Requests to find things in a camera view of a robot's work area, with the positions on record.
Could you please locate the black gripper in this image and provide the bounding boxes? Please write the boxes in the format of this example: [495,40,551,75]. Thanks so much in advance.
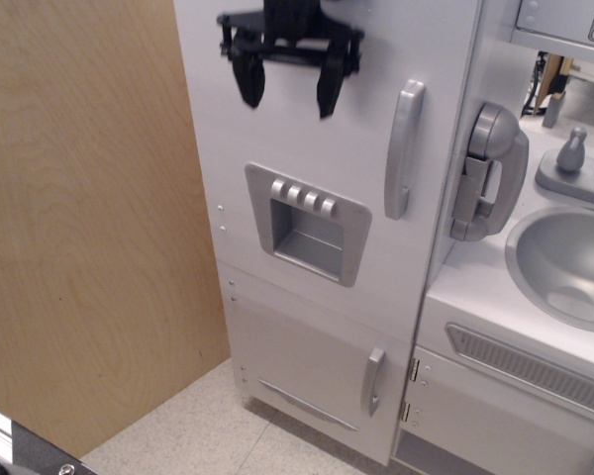
[217,1,364,118]

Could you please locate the white fridge door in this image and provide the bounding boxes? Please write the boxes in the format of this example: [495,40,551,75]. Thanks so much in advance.
[173,0,481,342]

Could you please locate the white toy fridge cabinet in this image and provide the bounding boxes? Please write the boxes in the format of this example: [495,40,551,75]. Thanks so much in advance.
[410,1,490,325]

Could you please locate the grey ice dispenser box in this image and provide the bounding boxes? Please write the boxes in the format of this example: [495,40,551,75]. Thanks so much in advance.
[245,162,372,287]

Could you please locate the grey toy telephone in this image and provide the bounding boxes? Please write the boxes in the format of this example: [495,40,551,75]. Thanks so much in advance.
[450,103,529,241]

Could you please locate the grey toy microwave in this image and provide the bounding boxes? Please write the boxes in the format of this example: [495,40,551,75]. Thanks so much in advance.
[512,0,594,51]

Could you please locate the grey toy faucet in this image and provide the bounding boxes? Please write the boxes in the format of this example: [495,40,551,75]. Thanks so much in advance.
[536,127,594,204]

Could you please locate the white freezer door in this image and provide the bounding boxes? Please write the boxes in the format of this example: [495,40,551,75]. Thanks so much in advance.
[218,263,410,465]

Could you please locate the plywood board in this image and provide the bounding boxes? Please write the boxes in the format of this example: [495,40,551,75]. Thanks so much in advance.
[0,1,229,456]

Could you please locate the grey toy sink basin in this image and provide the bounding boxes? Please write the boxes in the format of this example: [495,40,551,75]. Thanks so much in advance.
[505,206,594,332]

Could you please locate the white oven door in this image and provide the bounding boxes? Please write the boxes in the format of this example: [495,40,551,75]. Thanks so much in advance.
[402,347,594,474]

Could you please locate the grey oven vent panel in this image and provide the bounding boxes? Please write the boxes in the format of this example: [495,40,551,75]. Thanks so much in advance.
[445,323,594,412]

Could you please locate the grey fridge door handle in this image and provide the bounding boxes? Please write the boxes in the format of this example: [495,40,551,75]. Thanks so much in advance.
[383,79,425,221]

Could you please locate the grey freezer door handle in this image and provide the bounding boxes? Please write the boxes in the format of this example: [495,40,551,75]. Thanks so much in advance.
[360,347,386,417]

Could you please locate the metal frame rail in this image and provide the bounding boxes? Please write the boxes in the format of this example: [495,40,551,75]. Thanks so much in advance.
[0,413,96,474]

